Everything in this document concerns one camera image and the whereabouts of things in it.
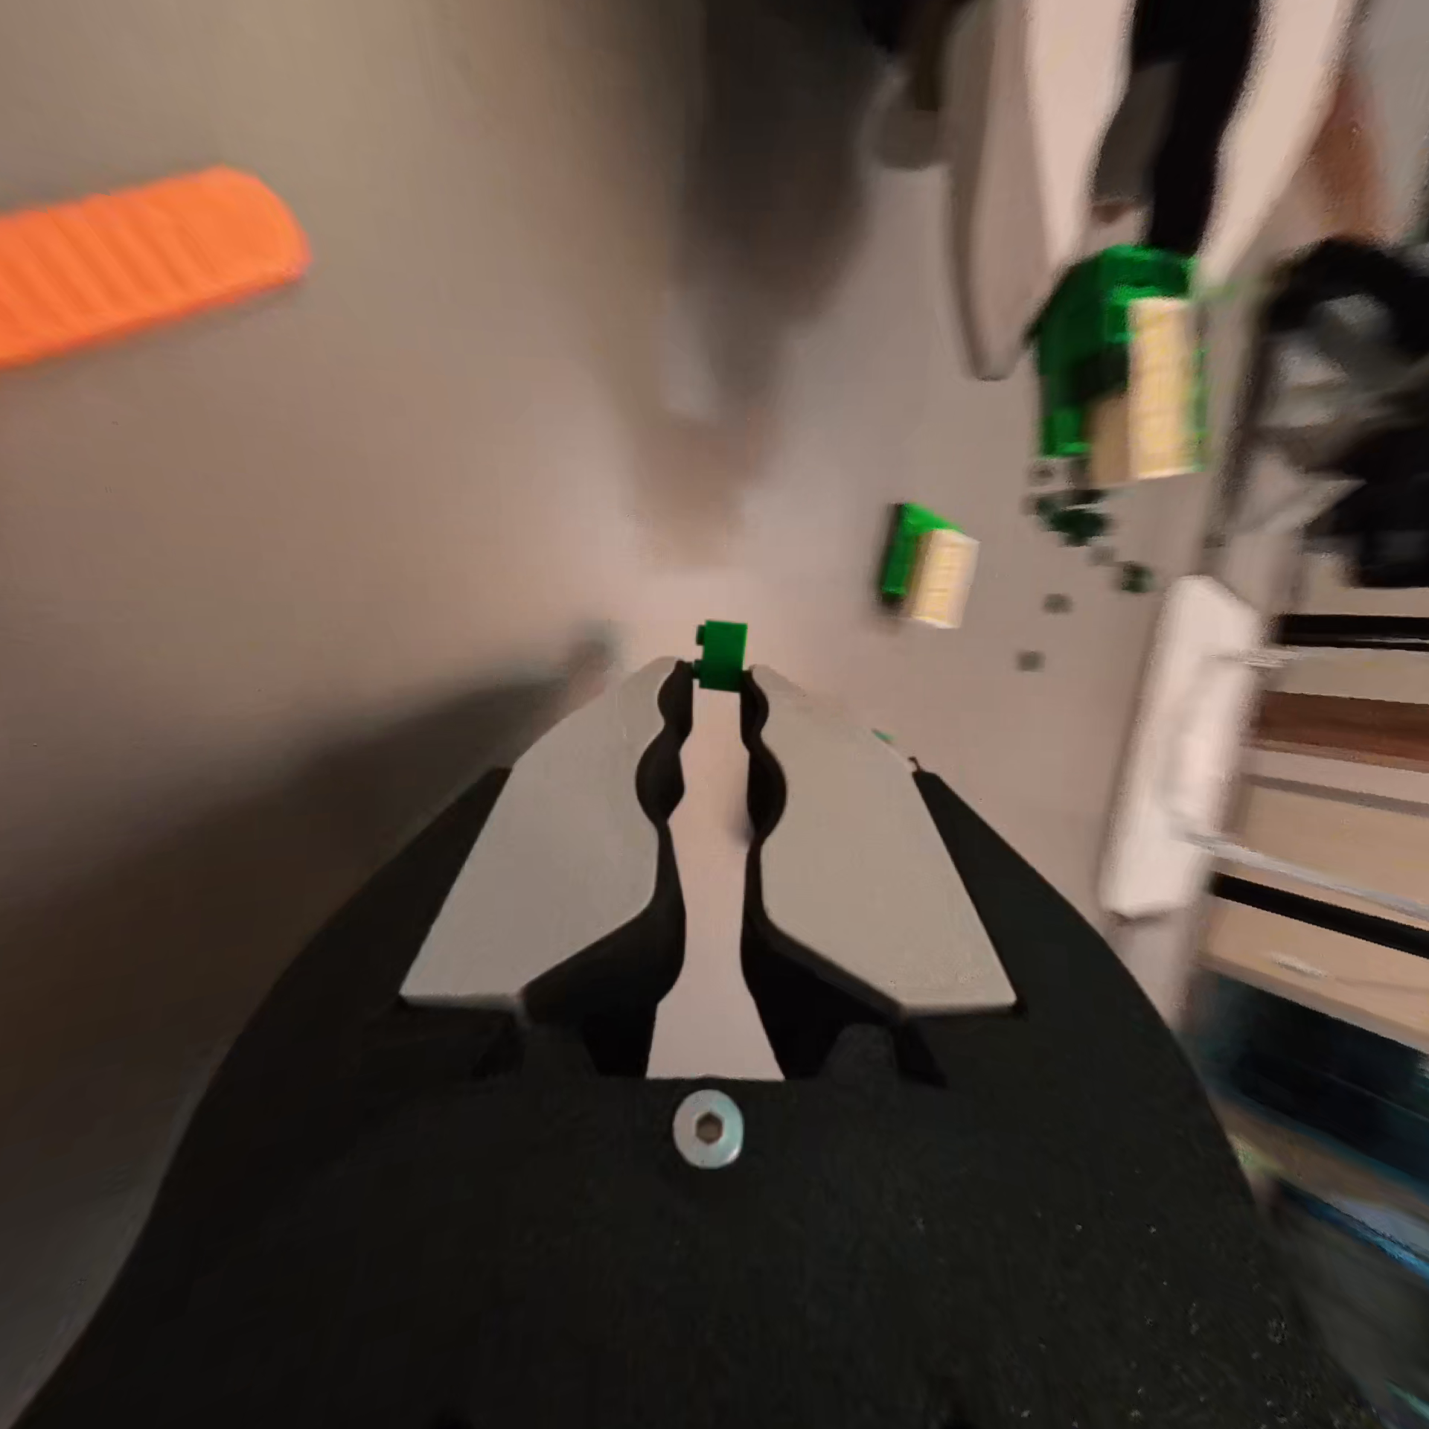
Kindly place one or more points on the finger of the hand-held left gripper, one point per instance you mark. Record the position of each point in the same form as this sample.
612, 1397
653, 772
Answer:
1012, 171
1293, 101

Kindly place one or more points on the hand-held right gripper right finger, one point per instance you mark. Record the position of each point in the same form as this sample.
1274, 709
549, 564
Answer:
885, 882

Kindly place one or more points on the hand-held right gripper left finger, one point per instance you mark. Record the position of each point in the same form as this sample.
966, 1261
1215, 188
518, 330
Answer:
549, 882

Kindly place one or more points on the green lego assembly white brick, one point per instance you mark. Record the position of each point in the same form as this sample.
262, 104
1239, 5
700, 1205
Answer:
1115, 361

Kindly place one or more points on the bright green lego brick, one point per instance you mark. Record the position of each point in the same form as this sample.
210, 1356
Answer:
721, 659

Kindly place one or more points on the scattered dark green lego pieces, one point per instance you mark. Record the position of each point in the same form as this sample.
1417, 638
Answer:
1076, 519

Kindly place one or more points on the spare hand-held gripper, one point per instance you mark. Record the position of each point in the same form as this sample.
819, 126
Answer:
1340, 366

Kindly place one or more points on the book stand with white base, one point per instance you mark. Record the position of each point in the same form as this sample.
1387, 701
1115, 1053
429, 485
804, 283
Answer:
1171, 750

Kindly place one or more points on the orange brick separator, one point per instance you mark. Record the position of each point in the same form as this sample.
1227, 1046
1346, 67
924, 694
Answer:
145, 263

